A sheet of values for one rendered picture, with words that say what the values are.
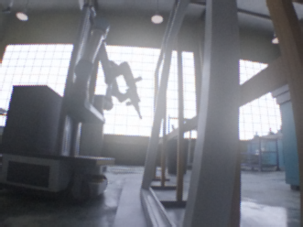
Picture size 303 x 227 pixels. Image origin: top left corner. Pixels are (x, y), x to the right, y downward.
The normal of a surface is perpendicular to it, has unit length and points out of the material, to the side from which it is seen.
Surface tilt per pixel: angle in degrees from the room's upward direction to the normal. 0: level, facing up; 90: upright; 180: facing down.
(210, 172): 90
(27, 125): 90
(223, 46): 90
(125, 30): 90
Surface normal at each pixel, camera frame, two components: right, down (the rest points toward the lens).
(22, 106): -0.02, -0.23
